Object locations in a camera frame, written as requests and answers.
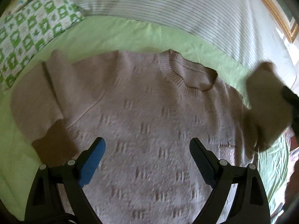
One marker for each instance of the green white patterned pillow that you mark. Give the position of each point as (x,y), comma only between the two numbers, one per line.
(26,32)

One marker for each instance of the white striped duvet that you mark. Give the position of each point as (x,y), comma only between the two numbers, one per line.
(243,29)

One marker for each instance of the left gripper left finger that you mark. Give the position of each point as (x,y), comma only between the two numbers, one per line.
(56,195)

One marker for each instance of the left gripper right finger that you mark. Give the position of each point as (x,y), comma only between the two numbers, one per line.
(250,204)

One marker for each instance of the light green bed sheet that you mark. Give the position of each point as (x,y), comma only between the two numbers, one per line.
(99,34)

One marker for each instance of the gold framed wall picture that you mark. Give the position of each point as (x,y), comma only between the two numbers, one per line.
(283,17)

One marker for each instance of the beige knit sweater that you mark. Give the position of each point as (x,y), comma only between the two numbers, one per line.
(147,108)

